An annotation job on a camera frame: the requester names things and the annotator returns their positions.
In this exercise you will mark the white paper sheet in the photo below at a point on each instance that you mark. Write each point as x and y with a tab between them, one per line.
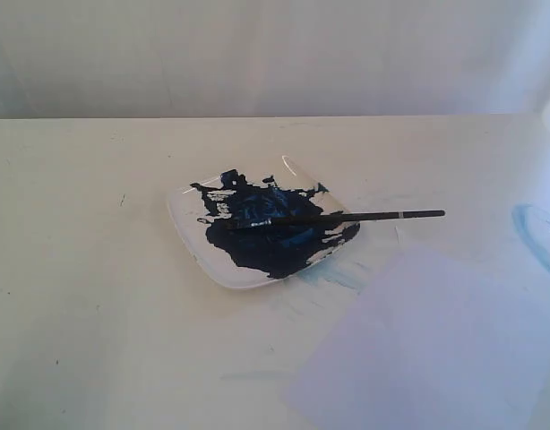
429	344

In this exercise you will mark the white square paint plate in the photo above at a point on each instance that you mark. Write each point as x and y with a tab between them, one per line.
267	188

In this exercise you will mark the black paintbrush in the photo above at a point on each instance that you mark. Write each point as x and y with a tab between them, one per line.
239	224

